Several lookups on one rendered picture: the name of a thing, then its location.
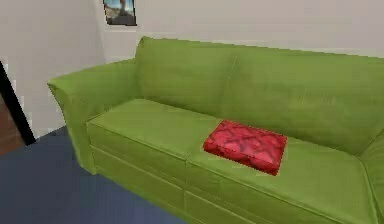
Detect green sofa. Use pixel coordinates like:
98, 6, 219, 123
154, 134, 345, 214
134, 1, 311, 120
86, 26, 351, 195
47, 35, 384, 224

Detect red cushion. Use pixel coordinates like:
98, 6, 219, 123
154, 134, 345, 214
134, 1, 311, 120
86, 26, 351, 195
202, 119, 288, 177

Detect framed wall picture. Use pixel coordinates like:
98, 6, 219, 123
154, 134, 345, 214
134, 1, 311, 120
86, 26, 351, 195
102, 0, 138, 27

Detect black door frame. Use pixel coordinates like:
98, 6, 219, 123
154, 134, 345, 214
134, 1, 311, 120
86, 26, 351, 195
0, 60, 37, 147

